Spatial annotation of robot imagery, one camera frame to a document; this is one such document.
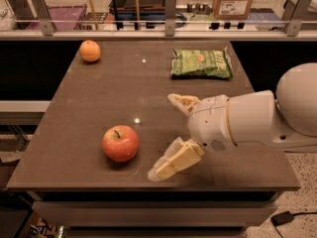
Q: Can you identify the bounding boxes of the right metal rail bracket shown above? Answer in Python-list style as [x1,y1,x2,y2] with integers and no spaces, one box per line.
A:
[284,0,312,37]

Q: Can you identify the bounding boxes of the orange fruit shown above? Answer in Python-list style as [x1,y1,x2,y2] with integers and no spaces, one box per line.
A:
[79,40,101,62]

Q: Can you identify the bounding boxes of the middle metal rail bracket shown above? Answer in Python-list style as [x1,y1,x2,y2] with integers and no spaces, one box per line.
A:
[164,0,176,37]

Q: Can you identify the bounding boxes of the green chip bag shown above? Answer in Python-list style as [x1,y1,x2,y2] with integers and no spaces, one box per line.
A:
[171,48,233,79]

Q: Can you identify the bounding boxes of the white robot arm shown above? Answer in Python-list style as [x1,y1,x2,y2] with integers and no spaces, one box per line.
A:
[148,62,317,181]

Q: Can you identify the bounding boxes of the grey table drawer front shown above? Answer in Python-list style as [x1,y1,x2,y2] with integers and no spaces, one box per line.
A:
[33,201,276,227]

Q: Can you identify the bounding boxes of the cardboard box with label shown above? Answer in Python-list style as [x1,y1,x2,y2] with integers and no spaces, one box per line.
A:
[212,0,254,20]

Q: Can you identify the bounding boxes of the left metal rail bracket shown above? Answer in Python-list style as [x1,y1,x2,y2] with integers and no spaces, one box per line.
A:
[31,0,55,36]

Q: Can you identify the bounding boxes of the red apple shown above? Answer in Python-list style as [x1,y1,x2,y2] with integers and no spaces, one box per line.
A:
[102,125,139,163]

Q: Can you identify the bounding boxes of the metal rail bracket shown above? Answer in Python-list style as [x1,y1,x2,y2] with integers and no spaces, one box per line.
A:
[31,0,55,36]
[284,0,312,37]
[164,0,176,37]

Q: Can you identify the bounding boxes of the purple plastic crate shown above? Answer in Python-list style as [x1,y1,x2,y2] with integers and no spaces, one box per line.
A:
[26,3,89,31]

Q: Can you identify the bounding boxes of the black power adapter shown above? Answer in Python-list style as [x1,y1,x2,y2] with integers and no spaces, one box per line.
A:
[270,211,294,226]

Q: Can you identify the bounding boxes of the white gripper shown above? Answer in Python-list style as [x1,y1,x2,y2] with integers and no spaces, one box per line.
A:
[148,93,236,182]

